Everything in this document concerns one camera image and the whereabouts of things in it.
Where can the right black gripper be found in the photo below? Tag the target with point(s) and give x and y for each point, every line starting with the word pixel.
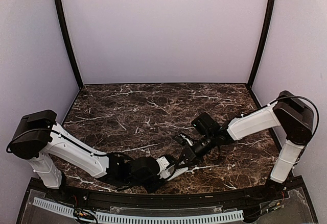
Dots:
pixel 190 155

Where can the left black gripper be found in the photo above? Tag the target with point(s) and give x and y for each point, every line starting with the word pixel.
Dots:
pixel 152 188

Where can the white remote control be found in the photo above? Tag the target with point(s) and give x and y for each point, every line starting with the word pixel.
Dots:
pixel 177 173

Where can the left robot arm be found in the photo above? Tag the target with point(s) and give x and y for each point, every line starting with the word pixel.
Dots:
pixel 38 136

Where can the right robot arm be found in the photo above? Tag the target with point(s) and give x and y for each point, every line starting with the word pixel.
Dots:
pixel 297 115

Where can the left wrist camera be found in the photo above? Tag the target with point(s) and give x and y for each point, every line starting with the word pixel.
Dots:
pixel 166 166

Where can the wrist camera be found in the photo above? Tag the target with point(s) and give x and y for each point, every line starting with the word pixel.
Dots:
pixel 184 140
pixel 166 166

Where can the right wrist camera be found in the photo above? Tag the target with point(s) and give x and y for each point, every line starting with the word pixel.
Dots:
pixel 184 140

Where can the white slotted cable duct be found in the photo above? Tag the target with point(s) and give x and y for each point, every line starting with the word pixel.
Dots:
pixel 108 217

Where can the black front rail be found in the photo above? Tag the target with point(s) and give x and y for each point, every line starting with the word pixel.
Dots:
pixel 242 198

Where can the left black frame post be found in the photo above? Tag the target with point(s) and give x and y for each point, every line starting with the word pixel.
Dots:
pixel 67 43

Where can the black frame post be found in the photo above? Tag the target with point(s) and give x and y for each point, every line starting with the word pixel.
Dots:
pixel 67 43
pixel 261 44

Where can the right black frame post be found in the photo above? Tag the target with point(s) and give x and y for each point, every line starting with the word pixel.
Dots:
pixel 261 44

